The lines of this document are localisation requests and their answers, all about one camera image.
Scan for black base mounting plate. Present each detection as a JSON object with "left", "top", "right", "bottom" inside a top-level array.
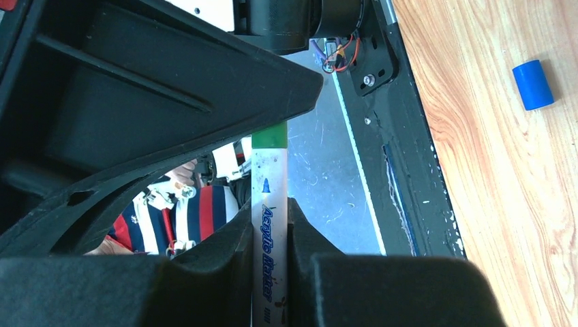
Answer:
[{"left": 334, "top": 1, "right": 466, "bottom": 258}]

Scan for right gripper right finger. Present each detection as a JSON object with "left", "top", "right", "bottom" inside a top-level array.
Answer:
[{"left": 288, "top": 199, "right": 505, "bottom": 326}]

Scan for person in striped shirt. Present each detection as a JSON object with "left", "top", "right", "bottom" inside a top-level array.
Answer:
[{"left": 88, "top": 159, "right": 246, "bottom": 257}]

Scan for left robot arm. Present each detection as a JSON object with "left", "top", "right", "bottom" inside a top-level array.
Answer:
[{"left": 1, "top": 1, "right": 362, "bottom": 257}]

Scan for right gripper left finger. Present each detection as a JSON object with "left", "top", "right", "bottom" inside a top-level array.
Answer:
[{"left": 1, "top": 204, "right": 253, "bottom": 326}]

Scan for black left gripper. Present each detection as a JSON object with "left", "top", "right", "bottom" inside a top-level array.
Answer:
[{"left": 1, "top": 1, "right": 323, "bottom": 257}]

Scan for blue pen cap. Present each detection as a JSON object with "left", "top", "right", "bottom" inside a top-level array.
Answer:
[{"left": 512, "top": 59, "right": 555, "bottom": 111}]

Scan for green cap marker pen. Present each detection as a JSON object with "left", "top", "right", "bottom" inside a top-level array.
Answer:
[{"left": 251, "top": 122, "right": 288, "bottom": 326}]

